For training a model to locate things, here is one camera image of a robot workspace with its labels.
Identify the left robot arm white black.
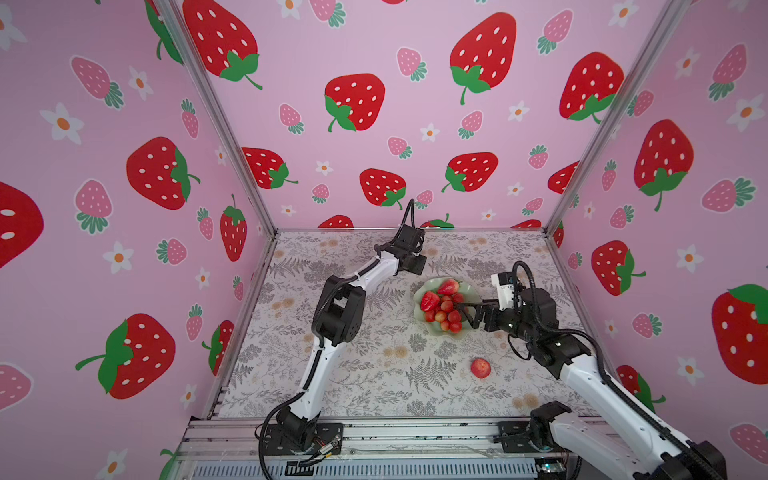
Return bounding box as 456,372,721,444
259,200,426,451

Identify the fake red strawberry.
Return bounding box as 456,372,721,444
420,291,442,312

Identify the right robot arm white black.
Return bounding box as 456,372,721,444
457,261,727,479

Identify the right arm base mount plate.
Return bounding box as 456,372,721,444
492,420,566,454

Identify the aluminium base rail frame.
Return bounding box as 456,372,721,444
161,416,601,480

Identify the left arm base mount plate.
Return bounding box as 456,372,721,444
259,422,344,456

